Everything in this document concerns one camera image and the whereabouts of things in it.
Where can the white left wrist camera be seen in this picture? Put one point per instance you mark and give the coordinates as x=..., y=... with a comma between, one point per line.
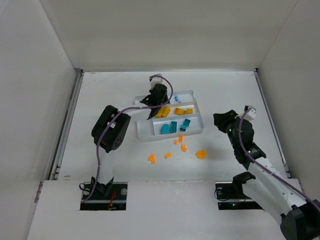
x=155, y=79

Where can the teal long duplo brick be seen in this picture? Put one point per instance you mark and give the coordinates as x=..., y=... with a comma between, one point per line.
x=173, y=127

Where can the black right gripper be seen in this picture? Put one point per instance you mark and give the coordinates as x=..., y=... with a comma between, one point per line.
x=225, y=120

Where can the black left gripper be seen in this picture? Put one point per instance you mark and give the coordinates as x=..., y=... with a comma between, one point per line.
x=155, y=100

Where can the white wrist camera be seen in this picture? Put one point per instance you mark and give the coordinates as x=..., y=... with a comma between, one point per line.
x=155, y=79
x=249, y=113

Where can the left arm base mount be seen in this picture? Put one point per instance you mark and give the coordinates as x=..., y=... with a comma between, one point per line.
x=105, y=197

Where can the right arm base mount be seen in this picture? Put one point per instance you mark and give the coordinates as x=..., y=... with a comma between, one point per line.
x=230, y=195

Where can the yellow long duplo brick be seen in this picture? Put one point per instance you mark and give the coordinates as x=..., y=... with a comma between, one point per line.
x=180, y=111

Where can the white divided plastic tray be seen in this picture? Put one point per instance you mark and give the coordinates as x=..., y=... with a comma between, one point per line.
x=150, y=130

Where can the yellow small duplo brick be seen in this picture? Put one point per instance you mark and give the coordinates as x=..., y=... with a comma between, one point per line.
x=189, y=111

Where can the orange half-round lego piece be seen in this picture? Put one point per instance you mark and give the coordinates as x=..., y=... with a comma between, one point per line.
x=201, y=154

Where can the orange round lego piece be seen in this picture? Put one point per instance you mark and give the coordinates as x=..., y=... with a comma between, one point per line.
x=184, y=148

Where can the orange small lego plates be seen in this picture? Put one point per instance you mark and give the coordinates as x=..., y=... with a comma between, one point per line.
x=152, y=158

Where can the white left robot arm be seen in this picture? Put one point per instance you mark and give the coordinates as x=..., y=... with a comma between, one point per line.
x=110, y=129

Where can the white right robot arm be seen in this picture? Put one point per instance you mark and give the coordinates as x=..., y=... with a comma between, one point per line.
x=297, y=215

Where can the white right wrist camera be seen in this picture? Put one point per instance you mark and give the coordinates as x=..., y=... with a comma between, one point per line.
x=249, y=113

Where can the teal rounded duplo block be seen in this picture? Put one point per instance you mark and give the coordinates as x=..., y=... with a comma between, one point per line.
x=165, y=129

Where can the orange narrow lego brick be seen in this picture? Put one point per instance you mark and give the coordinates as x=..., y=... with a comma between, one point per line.
x=181, y=138

